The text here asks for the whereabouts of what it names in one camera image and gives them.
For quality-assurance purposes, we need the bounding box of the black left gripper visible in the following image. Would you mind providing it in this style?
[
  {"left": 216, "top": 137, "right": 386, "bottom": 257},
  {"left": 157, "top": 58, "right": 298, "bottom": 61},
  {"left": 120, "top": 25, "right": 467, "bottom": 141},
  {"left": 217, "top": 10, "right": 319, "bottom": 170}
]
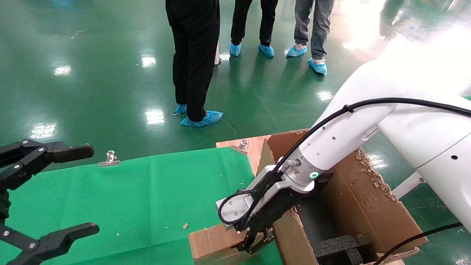
[{"left": 0, "top": 139, "right": 100, "bottom": 265}]

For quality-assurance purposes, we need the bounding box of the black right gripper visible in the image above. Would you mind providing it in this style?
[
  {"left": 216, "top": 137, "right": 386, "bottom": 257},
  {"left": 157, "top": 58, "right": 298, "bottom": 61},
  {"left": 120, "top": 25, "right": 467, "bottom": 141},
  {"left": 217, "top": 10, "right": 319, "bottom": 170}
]
[{"left": 235, "top": 188, "right": 314, "bottom": 255}]

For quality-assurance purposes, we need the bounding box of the small brown cardboard box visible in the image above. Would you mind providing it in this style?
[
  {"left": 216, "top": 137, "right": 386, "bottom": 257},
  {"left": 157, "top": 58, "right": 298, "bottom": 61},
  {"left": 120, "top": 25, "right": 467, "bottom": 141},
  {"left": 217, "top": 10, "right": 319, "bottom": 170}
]
[{"left": 188, "top": 223, "right": 273, "bottom": 265}]

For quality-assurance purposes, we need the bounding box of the large open brown carton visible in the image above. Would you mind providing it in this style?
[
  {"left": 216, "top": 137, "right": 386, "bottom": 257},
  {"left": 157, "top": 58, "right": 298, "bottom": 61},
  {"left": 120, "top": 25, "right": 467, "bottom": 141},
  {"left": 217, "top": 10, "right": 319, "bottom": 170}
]
[{"left": 256, "top": 129, "right": 429, "bottom": 265}]

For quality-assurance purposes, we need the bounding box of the silver binder clip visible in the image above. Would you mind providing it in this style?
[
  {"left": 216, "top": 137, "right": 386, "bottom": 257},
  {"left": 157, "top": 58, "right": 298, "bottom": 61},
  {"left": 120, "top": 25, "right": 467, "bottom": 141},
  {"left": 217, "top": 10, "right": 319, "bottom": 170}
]
[
  {"left": 231, "top": 139, "right": 249, "bottom": 155},
  {"left": 98, "top": 150, "right": 121, "bottom": 167}
]

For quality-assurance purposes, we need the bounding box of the green table cloth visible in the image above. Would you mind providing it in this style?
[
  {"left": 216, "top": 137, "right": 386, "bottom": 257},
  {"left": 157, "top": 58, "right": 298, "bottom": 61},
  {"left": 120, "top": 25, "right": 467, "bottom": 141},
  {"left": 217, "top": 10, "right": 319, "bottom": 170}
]
[{"left": 0, "top": 147, "right": 284, "bottom": 265}]

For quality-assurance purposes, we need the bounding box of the black foam insert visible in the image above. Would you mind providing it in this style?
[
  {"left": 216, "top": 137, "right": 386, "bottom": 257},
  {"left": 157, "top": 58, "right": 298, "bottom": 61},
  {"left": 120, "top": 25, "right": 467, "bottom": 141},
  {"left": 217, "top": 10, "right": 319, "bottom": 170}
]
[{"left": 313, "top": 232, "right": 378, "bottom": 265}]

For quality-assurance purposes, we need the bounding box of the white metal tube strut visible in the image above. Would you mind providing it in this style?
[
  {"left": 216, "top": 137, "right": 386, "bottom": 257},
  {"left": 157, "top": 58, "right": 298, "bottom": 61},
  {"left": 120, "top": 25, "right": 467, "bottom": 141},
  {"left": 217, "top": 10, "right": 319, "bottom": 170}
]
[{"left": 392, "top": 171, "right": 426, "bottom": 200}]

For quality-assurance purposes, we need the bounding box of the person in black trousers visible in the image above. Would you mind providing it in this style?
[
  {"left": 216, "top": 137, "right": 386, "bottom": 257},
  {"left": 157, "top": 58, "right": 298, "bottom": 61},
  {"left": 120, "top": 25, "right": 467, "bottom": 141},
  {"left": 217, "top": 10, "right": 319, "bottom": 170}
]
[
  {"left": 230, "top": 0, "right": 278, "bottom": 58},
  {"left": 165, "top": 0, "right": 224, "bottom": 127}
]

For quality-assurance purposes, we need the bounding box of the person in grey jeans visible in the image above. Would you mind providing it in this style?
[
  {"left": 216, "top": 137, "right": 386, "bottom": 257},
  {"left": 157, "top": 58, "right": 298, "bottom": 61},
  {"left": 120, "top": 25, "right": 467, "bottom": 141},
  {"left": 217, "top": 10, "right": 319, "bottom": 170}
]
[{"left": 286, "top": 0, "right": 335, "bottom": 76}]

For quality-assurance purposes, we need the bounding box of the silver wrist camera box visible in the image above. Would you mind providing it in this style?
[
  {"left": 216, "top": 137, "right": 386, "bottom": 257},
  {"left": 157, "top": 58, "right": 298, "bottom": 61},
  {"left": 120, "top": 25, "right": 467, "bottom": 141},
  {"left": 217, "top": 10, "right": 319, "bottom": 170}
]
[{"left": 215, "top": 171, "right": 317, "bottom": 232}]

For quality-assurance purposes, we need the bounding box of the black hanging cable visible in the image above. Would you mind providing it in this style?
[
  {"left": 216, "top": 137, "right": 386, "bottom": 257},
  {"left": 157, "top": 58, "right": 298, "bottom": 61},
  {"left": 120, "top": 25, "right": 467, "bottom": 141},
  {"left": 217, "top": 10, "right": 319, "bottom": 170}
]
[{"left": 375, "top": 222, "right": 465, "bottom": 265}]

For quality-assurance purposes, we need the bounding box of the black camera cable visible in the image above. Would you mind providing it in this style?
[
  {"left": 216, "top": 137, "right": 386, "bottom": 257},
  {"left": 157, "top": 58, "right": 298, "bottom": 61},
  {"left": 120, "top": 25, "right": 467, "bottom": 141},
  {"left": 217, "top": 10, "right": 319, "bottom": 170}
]
[{"left": 218, "top": 98, "right": 471, "bottom": 226}]

